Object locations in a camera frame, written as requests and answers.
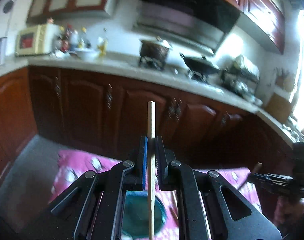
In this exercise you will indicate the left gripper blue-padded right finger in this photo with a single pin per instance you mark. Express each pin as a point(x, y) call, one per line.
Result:
point(163, 159)

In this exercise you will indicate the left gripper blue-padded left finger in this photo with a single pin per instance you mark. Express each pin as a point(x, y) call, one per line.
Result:
point(136, 178)

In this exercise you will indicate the teal utensil holder cup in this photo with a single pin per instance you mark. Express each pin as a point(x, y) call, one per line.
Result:
point(136, 215)

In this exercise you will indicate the brown wooden chopstick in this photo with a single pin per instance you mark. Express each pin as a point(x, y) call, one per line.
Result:
point(257, 167)

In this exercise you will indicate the light wooden chopstick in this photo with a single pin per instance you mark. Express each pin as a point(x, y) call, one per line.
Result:
point(151, 132)

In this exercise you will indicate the lower kitchen cabinets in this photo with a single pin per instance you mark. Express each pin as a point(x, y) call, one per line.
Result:
point(107, 115)

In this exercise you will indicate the right hand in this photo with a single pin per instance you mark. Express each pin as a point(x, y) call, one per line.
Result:
point(288, 213)

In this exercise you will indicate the pink penguin table cloth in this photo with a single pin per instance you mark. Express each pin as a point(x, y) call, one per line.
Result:
point(73, 163)

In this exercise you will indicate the black wok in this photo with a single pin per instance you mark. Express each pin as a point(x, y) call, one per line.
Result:
point(200, 65)

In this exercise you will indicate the brown cooking pot with lid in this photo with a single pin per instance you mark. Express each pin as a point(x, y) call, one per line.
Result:
point(156, 49)

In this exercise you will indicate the black dish rack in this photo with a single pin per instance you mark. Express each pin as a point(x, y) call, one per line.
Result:
point(241, 76)

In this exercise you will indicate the white bowl on counter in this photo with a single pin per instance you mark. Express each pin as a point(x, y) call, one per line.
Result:
point(86, 54)

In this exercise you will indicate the yellow oil bottle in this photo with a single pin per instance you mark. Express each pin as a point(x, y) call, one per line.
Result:
point(102, 43)

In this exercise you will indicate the dark sauce bottle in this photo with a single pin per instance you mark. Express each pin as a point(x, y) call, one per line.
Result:
point(65, 36)

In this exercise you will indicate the range hood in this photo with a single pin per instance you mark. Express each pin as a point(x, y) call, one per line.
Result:
point(202, 25)

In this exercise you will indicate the cream microwave oven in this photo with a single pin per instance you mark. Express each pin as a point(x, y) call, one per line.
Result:
point(36, 40)

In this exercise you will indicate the right upper cabinets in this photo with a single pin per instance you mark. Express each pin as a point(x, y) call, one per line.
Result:
point(263, 21)

